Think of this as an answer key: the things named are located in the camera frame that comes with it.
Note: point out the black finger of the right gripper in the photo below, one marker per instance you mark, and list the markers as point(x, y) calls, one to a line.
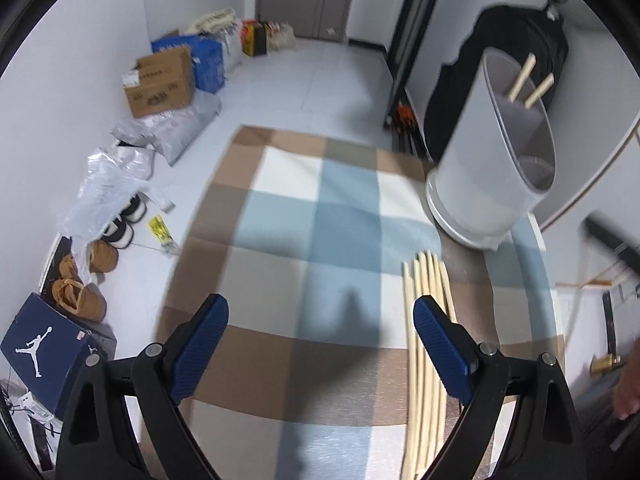
point(614, 240)

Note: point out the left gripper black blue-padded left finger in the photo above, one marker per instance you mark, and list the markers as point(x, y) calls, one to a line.
point(98, 441)

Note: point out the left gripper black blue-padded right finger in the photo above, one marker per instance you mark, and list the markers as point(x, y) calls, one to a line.
point(543, 440)

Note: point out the person's hand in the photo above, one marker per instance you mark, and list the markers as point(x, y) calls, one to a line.
point(626, 399)

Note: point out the navy Jordan shoe box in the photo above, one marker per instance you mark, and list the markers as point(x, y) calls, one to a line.
point(46, 349)

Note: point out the tan boot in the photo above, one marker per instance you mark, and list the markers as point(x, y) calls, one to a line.
point(80, 300)
point(103, 258)

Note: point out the white utensil holder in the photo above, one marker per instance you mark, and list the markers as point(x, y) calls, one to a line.
point(499, 163)

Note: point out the black white sneaker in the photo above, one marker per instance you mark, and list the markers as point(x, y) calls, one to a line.
point(118, 234)
point(134, 211)

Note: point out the yellow wrapper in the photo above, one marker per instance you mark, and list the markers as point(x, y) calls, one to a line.
point(160, 231)

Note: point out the black backpack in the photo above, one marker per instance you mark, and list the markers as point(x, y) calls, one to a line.
point(517, 31)

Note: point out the orange object by doorframe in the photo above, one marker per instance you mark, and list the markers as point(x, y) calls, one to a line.
point(403, 119)

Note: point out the clear plastic bag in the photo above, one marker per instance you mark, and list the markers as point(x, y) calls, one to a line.
point(113, 177)

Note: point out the checkered brown blue mat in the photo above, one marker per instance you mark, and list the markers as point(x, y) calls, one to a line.
point(305, 237)

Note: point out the grey plastic mail bag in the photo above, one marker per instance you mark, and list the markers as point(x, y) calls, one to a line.
point(170, 133)

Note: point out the brown cardboard box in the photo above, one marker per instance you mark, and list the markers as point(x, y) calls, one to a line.
point(160, 82)

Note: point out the blue cardboard box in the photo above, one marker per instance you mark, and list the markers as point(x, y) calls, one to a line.
point(207, 59)

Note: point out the beige shopping bag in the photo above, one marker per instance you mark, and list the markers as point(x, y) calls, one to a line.
point(280, 36)

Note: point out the yellow black paper bag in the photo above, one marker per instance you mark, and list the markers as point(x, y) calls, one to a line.
point(253, 38)

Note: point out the cream tote bag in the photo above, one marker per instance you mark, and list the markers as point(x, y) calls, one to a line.
point(212, 23)

